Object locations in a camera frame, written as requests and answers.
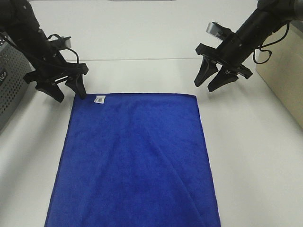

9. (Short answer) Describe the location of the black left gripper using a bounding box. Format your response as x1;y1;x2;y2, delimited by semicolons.
23;54;89;103

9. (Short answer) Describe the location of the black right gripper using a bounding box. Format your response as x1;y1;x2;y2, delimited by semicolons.
194;33;253;92

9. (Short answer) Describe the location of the blue microfibre towel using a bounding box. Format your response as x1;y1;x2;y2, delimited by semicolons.
45;93;221;227

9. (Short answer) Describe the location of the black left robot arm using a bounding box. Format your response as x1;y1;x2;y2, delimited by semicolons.
0;0;89;102

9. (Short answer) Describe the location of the grey perforated plastic basket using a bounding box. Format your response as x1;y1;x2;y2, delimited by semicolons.
0;33;32;131

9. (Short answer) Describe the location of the beige storage box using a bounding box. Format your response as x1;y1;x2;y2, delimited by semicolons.
256;21;303;126

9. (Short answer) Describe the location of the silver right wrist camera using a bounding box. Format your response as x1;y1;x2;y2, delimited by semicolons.
206;22;232;41

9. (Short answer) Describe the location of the black right camera cable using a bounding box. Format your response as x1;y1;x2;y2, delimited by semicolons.
253;21;291;64

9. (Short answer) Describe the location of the black camera cable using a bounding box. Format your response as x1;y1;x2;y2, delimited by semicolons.
0;32;80;71
253;21;291;64

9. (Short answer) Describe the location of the black left camera cable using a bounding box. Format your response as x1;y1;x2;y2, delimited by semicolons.
0;32;80;71

